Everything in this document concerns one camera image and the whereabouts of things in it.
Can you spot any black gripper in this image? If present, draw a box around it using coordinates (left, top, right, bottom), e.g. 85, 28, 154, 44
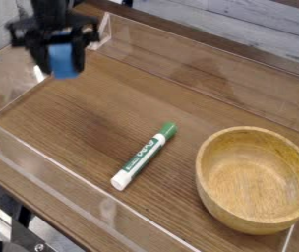
5, 12, 100, 75

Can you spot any blue foam block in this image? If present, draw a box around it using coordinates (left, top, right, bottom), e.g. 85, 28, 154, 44
47, 44, 78, 79

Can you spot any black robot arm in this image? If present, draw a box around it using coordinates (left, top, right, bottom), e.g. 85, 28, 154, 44
5, 0, 100, 79

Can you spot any brown wooden bowl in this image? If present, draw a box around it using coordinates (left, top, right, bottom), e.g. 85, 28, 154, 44
194, 126, 299, 235

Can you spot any green white marker pen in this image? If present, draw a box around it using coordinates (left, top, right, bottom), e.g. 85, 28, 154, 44
110, 122, 177, 191

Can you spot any clear acrylic tray wall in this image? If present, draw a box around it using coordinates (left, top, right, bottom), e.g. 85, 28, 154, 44
0, 14, 299, 252

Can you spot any black metal bracket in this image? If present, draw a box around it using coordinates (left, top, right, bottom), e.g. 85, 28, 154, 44
10, 220, 57, 252

